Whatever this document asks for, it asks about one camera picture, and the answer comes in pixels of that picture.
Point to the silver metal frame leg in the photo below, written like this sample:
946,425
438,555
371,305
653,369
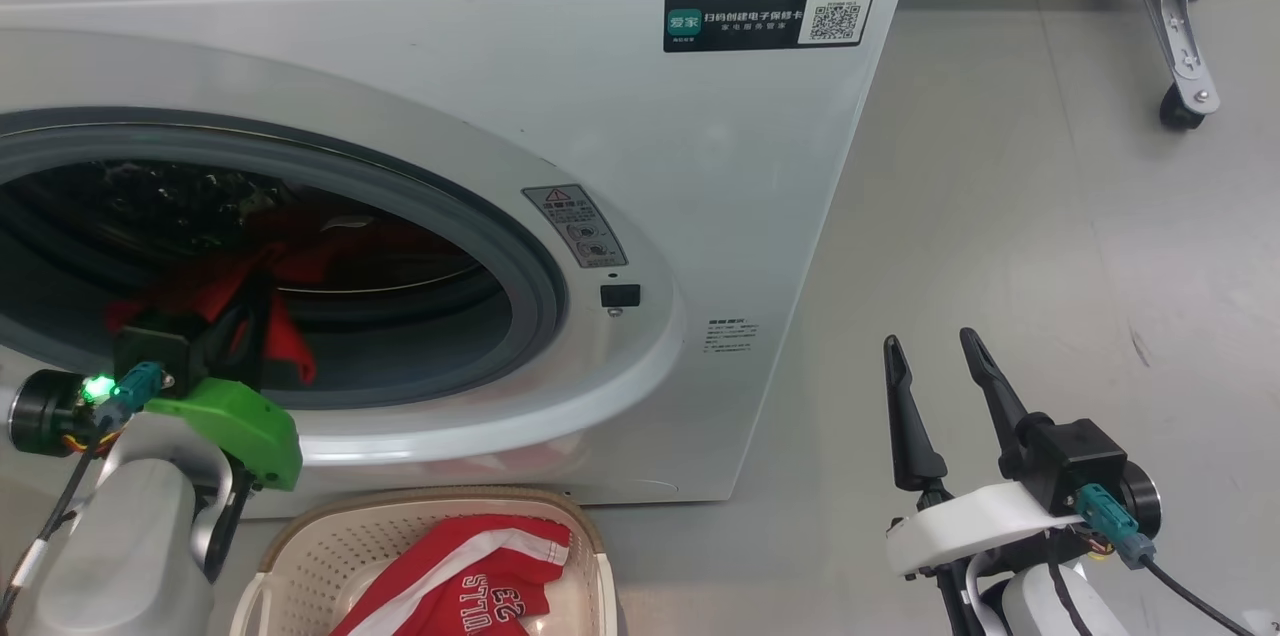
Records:
1185,6

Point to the black QR code sticker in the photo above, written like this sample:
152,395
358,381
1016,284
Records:
760,21

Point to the small printed text label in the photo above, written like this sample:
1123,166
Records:
732,336

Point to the black door latch socket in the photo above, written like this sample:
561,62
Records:
620,296

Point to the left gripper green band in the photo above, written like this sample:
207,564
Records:
240,426

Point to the steel washer drum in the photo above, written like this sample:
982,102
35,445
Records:
420,306

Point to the white washing machine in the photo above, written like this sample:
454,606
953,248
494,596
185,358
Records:
700,166

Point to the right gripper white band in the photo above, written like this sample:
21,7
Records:
960,521

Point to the red garment with white tag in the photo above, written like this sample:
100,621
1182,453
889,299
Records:
200,291

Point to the grey warning sticker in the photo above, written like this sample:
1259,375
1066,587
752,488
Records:
575,226

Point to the black caster wheel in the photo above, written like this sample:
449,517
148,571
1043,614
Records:
1178,111

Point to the cream perforated laundry basket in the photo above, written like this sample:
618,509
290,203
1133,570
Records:
300,546

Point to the red white striped jersey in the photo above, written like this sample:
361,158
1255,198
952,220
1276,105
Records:
450,566

